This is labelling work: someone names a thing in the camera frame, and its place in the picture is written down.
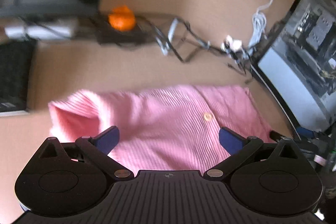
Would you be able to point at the black hub box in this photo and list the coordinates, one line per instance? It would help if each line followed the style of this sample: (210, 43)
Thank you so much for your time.
(109, 35)

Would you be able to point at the white power adapter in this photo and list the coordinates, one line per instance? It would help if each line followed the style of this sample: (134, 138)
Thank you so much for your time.
(53, 31)

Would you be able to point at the pink ribbed knit garment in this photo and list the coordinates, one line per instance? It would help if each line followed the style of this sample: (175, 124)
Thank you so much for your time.
(174, 128)

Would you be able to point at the black keyboard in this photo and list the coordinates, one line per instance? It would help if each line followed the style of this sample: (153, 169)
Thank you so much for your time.
(16, 59)

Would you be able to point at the open computer case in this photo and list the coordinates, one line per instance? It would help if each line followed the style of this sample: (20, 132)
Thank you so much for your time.
(297, 64)

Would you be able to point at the orange round object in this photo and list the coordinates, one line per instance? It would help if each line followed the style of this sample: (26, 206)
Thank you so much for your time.
(122, 19)

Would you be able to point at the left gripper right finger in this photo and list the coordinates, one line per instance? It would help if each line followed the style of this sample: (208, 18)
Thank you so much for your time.
(241, 151)

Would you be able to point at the white connector cluster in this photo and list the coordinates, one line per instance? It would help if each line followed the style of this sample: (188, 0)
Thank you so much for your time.
(234, 48)

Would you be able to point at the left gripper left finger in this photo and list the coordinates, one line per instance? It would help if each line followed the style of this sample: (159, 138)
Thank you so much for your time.
(97, 148)

